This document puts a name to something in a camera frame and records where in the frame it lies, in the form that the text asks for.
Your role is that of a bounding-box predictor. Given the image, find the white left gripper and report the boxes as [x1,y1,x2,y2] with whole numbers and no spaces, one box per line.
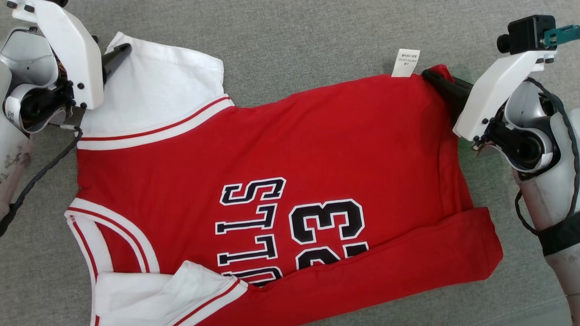
[6,0,133,110]

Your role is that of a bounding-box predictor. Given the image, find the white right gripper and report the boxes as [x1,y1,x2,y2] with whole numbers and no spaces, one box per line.
[421,50,557,142]

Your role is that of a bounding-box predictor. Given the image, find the red basketball jersey white sleeves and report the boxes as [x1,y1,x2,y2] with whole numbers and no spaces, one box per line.
[65,31,504,326]

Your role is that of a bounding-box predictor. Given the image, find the grey fabric sofa seat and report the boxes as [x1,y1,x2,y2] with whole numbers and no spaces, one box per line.
[0,0,580,326]

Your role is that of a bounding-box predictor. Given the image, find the teal right camera connector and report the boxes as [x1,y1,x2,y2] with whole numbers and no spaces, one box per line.
[544,25,580,48]

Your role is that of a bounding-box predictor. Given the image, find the thin twisted right arm cable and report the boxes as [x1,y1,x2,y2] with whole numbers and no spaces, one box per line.
[514,77,580,236]

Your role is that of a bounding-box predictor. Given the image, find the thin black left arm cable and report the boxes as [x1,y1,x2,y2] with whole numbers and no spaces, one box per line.
[0,127,84,236]

